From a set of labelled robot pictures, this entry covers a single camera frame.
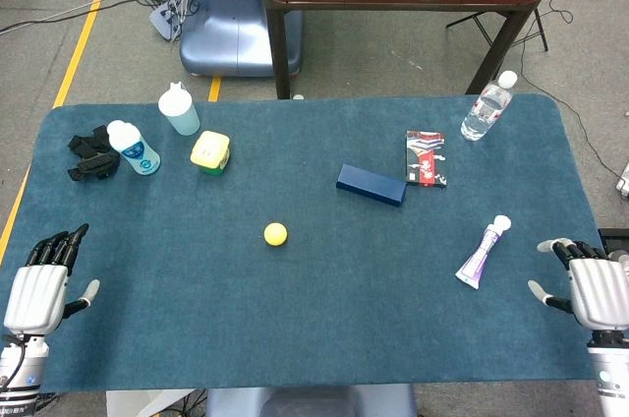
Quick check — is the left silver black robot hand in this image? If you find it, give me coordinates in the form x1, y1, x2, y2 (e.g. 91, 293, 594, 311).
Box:
2, 223, 101, 337

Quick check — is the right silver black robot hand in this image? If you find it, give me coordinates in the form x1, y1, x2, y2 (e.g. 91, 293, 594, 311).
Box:
528, 238, 629, 332

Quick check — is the purple white tube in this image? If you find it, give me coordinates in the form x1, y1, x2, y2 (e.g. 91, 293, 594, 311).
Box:
454, 214, 513, 291

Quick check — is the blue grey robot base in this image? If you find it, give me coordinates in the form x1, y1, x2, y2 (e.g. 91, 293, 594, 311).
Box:
178, 0, 304, 78

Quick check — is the yellow green container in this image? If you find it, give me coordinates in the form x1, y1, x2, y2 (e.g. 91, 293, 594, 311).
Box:
190, 130, 232, 176

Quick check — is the black box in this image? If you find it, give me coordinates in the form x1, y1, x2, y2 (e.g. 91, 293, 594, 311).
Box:
598, 227, 629, 261

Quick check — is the white panel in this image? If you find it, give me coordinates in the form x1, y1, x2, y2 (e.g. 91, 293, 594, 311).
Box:
105, 388, 198, 417

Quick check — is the white bottle with blue label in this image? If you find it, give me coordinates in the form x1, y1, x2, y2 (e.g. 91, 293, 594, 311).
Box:
106, 120, 162, 176

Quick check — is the clear plastic water bottle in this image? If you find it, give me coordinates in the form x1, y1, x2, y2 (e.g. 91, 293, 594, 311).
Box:
460, 70, 519, 143

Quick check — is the red black booklet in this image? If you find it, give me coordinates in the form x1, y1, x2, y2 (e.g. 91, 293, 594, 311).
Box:
405, 130, 448, 189

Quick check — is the pale blue lidded cup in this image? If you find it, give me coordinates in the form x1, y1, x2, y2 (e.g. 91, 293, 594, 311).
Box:
157, 81, 201, 137

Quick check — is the yellow ball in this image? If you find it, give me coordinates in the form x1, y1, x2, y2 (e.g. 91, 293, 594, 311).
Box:
263, 222, 289, 247

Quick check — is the dark blue rectangular box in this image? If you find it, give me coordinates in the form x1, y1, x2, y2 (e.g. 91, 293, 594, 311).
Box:
335, 163, 408, 209

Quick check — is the black folding stand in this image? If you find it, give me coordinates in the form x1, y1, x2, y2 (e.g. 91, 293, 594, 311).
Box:
445, 7, 550, 53

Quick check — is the blue felt table cloth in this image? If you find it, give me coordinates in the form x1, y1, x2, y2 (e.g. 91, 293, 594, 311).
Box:
0, 93, 606, 394

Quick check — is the blue grey robot torso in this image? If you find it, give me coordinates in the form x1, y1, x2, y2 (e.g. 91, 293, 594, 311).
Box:
204, 384, 419, 417

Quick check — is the grey power strip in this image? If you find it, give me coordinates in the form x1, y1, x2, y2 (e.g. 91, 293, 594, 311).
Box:
148, 0, 191, 42

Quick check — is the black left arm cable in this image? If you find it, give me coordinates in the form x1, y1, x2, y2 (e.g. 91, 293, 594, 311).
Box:
0, 333, 27, 388

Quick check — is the black strap bundle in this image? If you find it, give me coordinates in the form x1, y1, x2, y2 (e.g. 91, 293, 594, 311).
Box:
67, 125, 122, 182

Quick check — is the thin black floor cable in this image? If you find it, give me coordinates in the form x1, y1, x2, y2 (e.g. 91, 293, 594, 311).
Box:
518, 0, 629, 182

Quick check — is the white floor cable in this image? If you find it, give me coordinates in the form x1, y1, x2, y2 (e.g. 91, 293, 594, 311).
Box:
0, 0, 135, 37

